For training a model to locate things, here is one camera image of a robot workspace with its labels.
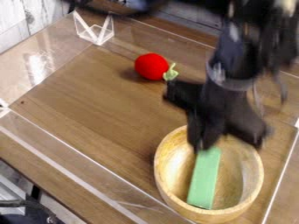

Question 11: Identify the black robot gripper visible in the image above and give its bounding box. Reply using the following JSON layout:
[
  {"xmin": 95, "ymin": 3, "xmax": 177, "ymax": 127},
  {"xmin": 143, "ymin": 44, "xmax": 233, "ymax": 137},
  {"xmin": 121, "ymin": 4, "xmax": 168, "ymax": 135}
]
[{"xmin": 163, "ymin": 79, "xmax": 271, "ymax": 152}]

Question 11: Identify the green rectangular block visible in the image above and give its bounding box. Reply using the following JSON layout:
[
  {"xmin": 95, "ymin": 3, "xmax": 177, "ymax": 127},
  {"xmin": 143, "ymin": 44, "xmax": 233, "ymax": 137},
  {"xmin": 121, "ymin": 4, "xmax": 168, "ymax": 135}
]
[{"xmin": 187, "ymin": 147, "xmax": 220, "ymax": 209}]

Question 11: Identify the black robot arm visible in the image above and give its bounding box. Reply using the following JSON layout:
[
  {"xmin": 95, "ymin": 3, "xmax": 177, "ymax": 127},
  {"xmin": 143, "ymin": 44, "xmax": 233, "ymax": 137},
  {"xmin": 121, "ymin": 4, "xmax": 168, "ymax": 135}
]
[{"xmin": 62, "ymin": 0, "xmax": 299, "ymax": 151}]

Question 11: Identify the brown wooden bowl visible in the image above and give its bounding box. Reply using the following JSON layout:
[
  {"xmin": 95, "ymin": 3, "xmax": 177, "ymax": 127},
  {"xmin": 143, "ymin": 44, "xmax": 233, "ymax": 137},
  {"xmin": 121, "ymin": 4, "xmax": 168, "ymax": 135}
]
[{"xmin": 153, "ymin": 126, "xmax": 264, "ymax": 224}]

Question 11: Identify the black table clamp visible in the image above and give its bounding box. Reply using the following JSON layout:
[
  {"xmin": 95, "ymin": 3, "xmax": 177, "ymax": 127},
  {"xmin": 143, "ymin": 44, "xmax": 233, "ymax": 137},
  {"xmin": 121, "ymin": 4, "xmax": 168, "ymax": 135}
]
[{"xmin": 25, "ymin": 185, "xmax": 65, "ymax": 224}]

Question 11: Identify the clear acrylic corner bracket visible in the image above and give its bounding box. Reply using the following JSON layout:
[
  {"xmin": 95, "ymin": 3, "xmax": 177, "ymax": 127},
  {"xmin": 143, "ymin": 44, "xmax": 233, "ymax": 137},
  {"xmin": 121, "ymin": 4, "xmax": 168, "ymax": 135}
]
[{"xmin": 72, "ymin": 11, "xmax": 115, "ymax": 46}]

